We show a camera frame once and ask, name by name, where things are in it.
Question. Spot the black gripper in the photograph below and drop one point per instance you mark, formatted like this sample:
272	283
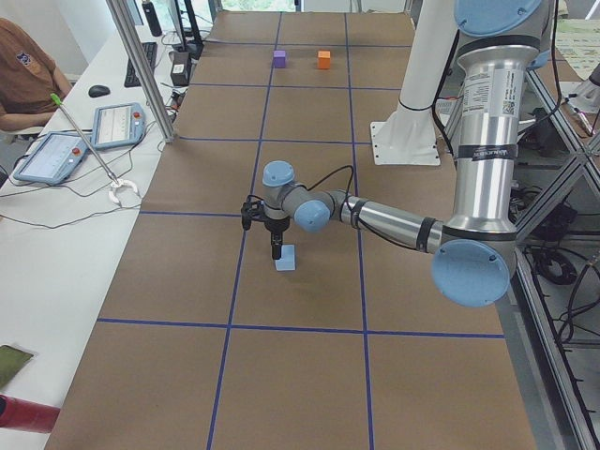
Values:
276	228

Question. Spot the light blue foam block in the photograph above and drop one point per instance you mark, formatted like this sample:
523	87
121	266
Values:
287	261

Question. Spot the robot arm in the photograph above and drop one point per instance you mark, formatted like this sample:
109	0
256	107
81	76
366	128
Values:
495	43

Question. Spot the purple foam block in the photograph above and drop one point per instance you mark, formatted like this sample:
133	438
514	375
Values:
279	59

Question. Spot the orange foam block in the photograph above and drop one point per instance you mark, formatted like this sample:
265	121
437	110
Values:
323	59

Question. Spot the metal grabber stick green tip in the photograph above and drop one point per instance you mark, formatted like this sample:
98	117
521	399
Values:
116	182

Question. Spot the black power adapter box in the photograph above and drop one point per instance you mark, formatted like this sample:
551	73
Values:
181	68

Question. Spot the far blue teach pendant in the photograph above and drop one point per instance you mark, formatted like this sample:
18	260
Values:
118	125

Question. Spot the blue teach pendant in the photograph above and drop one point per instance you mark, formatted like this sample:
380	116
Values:
118	125
54	159

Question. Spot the black monitor stand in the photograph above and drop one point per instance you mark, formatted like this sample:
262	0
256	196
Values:
187	29

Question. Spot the black computer mouse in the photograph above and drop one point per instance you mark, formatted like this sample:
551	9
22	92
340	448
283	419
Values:
98	90

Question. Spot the near blue teach pendant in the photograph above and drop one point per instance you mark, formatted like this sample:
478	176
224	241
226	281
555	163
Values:
54	159

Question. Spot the black water bottle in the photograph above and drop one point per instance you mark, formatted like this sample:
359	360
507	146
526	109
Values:
152	18

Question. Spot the green cloth pouch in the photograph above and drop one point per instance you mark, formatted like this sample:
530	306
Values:
12	360

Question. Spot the person in brown shirt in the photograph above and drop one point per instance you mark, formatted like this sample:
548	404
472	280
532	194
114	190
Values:
29	77

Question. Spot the red cylinder bottle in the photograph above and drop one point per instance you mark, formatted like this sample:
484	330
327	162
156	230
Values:
24	415

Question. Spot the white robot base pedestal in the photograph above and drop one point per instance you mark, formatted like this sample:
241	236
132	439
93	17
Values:
408	135

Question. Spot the aluminium frame post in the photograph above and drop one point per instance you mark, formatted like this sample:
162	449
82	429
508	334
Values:
129	36

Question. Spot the aluminium side frame rack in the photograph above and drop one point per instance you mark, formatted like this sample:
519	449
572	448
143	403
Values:
554	301

